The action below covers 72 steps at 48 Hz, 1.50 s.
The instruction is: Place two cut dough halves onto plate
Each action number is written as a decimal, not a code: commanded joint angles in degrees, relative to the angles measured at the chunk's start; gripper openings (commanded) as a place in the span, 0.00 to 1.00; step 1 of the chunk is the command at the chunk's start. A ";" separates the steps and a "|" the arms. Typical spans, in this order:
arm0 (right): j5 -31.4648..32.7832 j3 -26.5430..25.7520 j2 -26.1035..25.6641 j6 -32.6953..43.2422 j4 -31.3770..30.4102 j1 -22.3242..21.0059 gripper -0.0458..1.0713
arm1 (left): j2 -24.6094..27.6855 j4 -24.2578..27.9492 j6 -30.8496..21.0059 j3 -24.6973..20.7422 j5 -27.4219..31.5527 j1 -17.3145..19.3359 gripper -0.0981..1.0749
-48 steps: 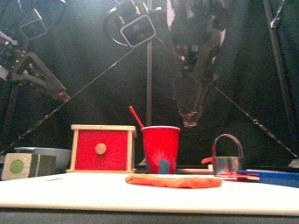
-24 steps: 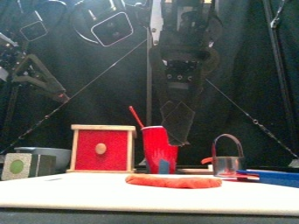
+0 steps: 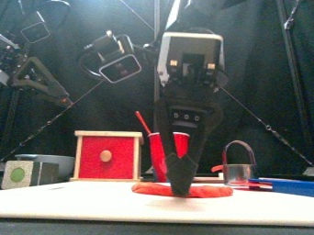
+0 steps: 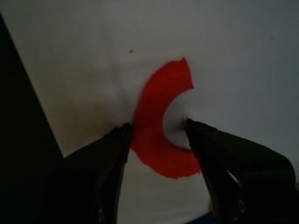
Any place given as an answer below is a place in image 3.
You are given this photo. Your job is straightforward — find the wooden box with red drawer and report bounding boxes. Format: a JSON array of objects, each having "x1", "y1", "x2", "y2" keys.
[{"x1": 68, "y1": 129, "x2": 145, "y2": 183}]

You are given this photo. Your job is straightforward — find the thin red stick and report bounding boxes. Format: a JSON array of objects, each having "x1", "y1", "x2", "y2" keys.
[{"x1": 134, "y1": 110, "x2": 154, "y2": 136}]

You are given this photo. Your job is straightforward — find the thin diagonal brace wire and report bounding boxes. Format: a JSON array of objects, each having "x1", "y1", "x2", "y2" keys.
[
  {"x1": 118, "y1": 0, "x2": 314, "y2": 168},
  {"x1": 0, "y1": 80, "x2": 106, "y2": 162}
]

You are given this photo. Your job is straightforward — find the pale round bowl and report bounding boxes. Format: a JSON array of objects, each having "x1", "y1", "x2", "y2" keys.
[{"x1": 14, "y1": 153, "x2": 78, "y2": 180}]

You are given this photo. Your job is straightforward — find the blue-handled red roller cutter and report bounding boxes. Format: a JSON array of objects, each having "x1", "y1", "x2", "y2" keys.
[{"x1": 229, "y1": 177, "x2": 314, "y2": 197}]

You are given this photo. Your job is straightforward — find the red plastic cup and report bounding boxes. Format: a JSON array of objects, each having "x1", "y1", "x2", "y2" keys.
[{"x1": 147, "y1": 131, "x2": 191, "y2": 184}]

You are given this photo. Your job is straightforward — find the white cutting board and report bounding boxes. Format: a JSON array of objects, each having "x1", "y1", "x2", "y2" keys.
[{"x1": 0, "y1": 181, "x2": 314, "y2": 228}]

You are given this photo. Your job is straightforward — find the black slanted frame pole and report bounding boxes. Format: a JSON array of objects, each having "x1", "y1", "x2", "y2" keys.
[{"x1": 276, "y1": 0, "x2": 312, "y2": 154}]

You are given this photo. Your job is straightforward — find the red-orange dough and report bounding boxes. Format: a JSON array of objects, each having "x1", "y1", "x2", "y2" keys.
[{"x1": 130, "y1": 182, "x2": 235, "y2": 199}]

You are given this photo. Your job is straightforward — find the silver vertical frame pole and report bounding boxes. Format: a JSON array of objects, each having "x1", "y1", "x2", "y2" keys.
[{"x1": 154, "y1": 0, "x2": 162, "y2": 102}]

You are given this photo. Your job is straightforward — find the grey cube with green dot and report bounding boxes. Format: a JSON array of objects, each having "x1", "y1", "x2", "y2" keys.
[{"x1": 0, "y1": 160, "x2": 60, "y2": 190}]

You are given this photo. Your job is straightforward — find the pink plate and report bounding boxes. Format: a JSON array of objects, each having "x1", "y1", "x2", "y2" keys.
[{"x1": 191, "y1": 175, "x2": 227, "y2": 185}]

